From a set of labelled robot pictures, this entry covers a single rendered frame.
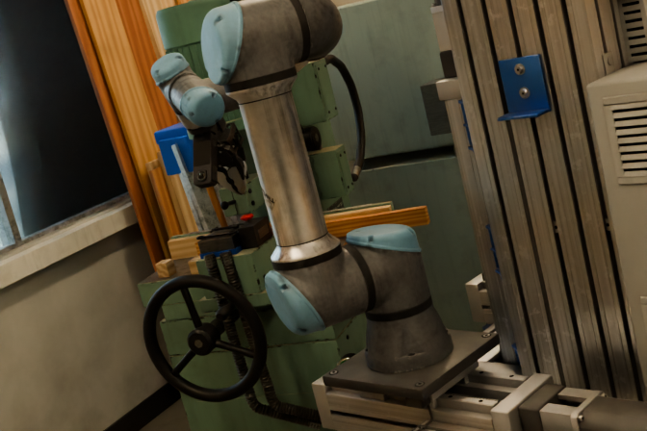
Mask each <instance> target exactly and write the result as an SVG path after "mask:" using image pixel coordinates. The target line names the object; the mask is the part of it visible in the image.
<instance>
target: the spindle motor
mask: <svg viewBox="0 0 647 431"><path fill-rule="evenodd" d="M229 3H230V0H194V1H191V2H187V3H183V4H180V5H176V6H172V7H169V8H166V9H162V10H159V11H157V13H156V20H157V24H158V27H159V31H160V35H161V38H162V42H163V44H164V48H165V50H166V54H169V53H180V54H181V55H183V57H184V58H185V60H186V61H187V62H188V63H189V66H190V68H191V69H192V71H193V72H194V73H195V74H196V75H197V76H198V77H200V78H201V79H205V78H209V76H208V72H207V71H206V68H205V65H204V61H203V56H202V49H201V30H202V24H203V20H204V18H205V16H206V14H207V13H208V12H209V11H210V10H212V9H213V8H216V7H220V6H223V5H227V4H229ZM222 117H223V118H224V120H225V122H226V123H231V122H234V123H235V125H236V127H237V128H238V130H239V132H240V131H243V130H245V129H246V127H245V125H244V121H243V117H242V114H241V110H240V109H238V110H235V111H231V112H228V113H224V114H223V116H222Z"/></svg>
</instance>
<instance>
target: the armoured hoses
mask: <svg viewBox="0 0 647 431"><path fill-rule="evenodd" d="M203 258H204V261H205V264H206V266H207V269H208V272H209V275H210V276H211V277H215V278H217V279H220V278H221V276H220V273H219V272H220V271H219V270H218V269H219V268H218V263H217V260H216V256H215V254H214V253H212V254H208V255H205V256H204V257H203ZM220 259H221V262H222V264H223V266H224V269H225V272H226V275H227V278H228V281H229V284H230V286H232V287H233V288H235V289H236V290H238V291H239V292H240V293H241V294H242V295H244V293H243V292H244V291H242V289H243V288H241V286H242V285H240V284H241V282H239V281H240V279H238V278H239V276H238V273H237V270H236V268H235V265H234V261H233V258H232V253H231V251H226V252H222V253H220ZM220 280H222V279H220ZM215 295H216V298H217V303H219V304H218V306H219V308H221V307H222V306H224V305H226V304H228V301H227V300H228V299H226V298H225V297H223V296H222V295H220V294H218V293H216V292H215ZM238 312H239V315H240V318H241V321H242V324H243V326H244V329H245V332H246V337H247V340H248V343H249V346H250V349H251V350H254V344H253V338H252V334H251V331H250V329H249V326H248V324H247V322H246V319H245V318H244V316H243V315H242V314H241V312H240V311H239V310H238ZM233 319H234V318H233V316H232V313H231V314H230V316H229V317H228V318H227V319H225V320H224V321H223V323H224V328H225V331H226V334H227V337H228V339H229V342H230V343H232V344H235V345H238V346H241V344H240V341H239V338H238V337H239V336H238V333H237V329H236V326H235V323H234V320H233ZM232 354H233V357H234V360H235V361H234V362H235V365H236V368H237V371H238V373H239V376H240V379H241V380H242V379H243V378H244V377H245V376H246V374H247V372H248V368H247V365H246V360H245V356H244V355H241V354H238V353H235V352H232ZM241 380H240V381H241ZM260 380H261V383H262V384H261V385H262V386H263V387H262V388H263V391H264V394H265V397H266V399H267V401H268V403H270V406H269V405H266V404H265V405H264V404H261V403H260V402H258V400H257V398H256V396H255V395H256V393H255V390H254V388H253V387H252V388H251V389H250V390H249V391H248V392H247V393H245V396H246V402H247V405H249V408H251V410H252V411H254V412H255V413H258V414H259V415H260V414H261V415H262V416H263V415H264V416H268V417H271V418H276V419H281V420H285V421H288V422H291V423H295V424H299V425H302V426H303V425H304V426H305V427H306V426H307V427H310V428H314V429H317V430H320V429H321V425H322V422H321V418H320V414H319V411H318V410H315V409H312V408H310V409H309V408H306V407H303V406H301V407H300V406H297V405H296V406H295V404H293V405H292V404H289V403H286V402H284V403H283V401H282V402H281V401H279V399H278V398H277V396H276V394H275V391H274V388H273V383H272V379H271V376H270V373H269V370H268V367H267V364H265V367H264V370H263V373H262V375H261V377H260Z"/></svg>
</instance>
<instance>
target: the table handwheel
mask: <svg viewBox="0 0 647 431"><path fill-rule="evenodd" d="M188 288H201V289H205V290H209V291H212V292H216V293H218V294H220V295H222V296H223V297H225V298H226V299H228V300H229V301H230V302H231V303H233V304H234V305H235V307H236V308H237V309H234V310H233V312H232V316H233V318H234V319H233V320H234V322H235V321H237V320H238V319H239V318H240V315H239V312H238V310H239V311H240V312H241V314H242V315H243V316H244V318H245V319H246V322H247V324H248V326H249V329H250V331H251V334H252V338H253V344H254V350H251V349H248V348H244V347H241V346H238V345H235V344H232V343H229V342H225V341H222V340H221V339H220V335H221V334H222V333H223V332H225V328H224V323H223V322H222V321H220V320H218V319H217V318H215V319H213V320H212V321H211V322H210V323H208V322H203V323H202V322H201V319H200V317H199V315H198V313H197V310H196V308H195V306H194V302H193V300H192V297H191V294H190V292H189V289H188ZM178 291H181V293H182V295H183V298H184V300H185V303H186V305H187V307H188V310H189V313H190V315H191V318H192V321H193V324H194V330H193V331H192V332H191V333H190V334H189V335H188V338H187V342H188V346H189V348H190V350H189V351H188V353H187V354H186V355H185V357H184V358H183V359H182V360H181V361H180V362H179V364H178V365H177V366H176V367H175V368H172V367H171V366H170V364H169V363H168V361H167V360H166V358H165V356H164V355H163V353H162V351H161V348H160V346H159V344H158V340H157V334H156V321H157V315H158V313H159V310H160V308H161V306H162V305H163V303H164V302H165V300H166V299H167V298H168V297H169V296H170V295H172V294H173V293H175V292H178ZM142 329H143V338H144V343H145V346H146V349H147V352H148V355H149V357H150V359H151V361H152V363H153V365H154V366H155V368H156V369H157V370H158V371H159V372H160V374H161V375H162V376H163V377H164V378H165V379H166V380H167V381H168V382H169V383H170V384H171V385H172V386H173V387H174V388H175V389H176V390H178V391H180V392H181V393H184V394H186V395H188V396H190V397H192V398H195V399H198V400H202V401H208V402H223V401H228V400H232V399H235V398H237V397H240V396H241V395H243V394H245V393H247V392H248V391H249V390H250V389H251V388H252V387H253V386H254V385H255V384H256V383H257V381H258V380H259V378H260V377H261V375H262V373H263V370H264V367H265V364H266V361H267V354H268V344H267V337H266V332H265V329H264V326H263V323H262V321H261V319H260V318H259V316H258V314H257V312H256V311H255V309H254V308H253V306H252V305H251V304H250V302H249V301H248V300H247V299H246V298H245V297H244V296H243V295H242V294H241V293H240V292H239V291H238V290H236V289H235V288H233V287H232V286H230V285H229V284H227V283H225V282H223V281H221V280H220V279H217V278H215V277H211V276H207V275H201V274H189V275H183V276H179V277H176V278H173V279H171V280H169V281H167V282H166V283H165V284H164V285H163V286H161V287H160V288H159V289H158V290H157V291H155V292H154V294H153V295H152V297H151V298H150V300H149V302H148V304H147V306H146V309H145V313H144V317H143V326H142ZM216 347H217V348H221V349H224V350H228V351H232V352H235V353H238V354H241V355H244V356H247V357H249V358H252V359H253V360H252V364H251V367H250V369H249V371H248V372H247V374H246V376H245V377H244V378H243V379H242V380H241V381H239V382H238V383H236V384H235V385H233V386H230V387H227V388H223V389H208V388H203V387H200V386H198V385H196V384H193V383H191V382H190V381H188V380H186V379H185V378H183V377H182V376H181V375H179V373H180V372H181V371H182V370H183V369H184V367H185V366H186V365H187V364H188V362H189V361H190V360H191V359H192V358H193V357H194V356H195V355H199V356H205V355H208V354H209V353H210V352H211V351H212V350H213V349H215V348H216Z"/></svg>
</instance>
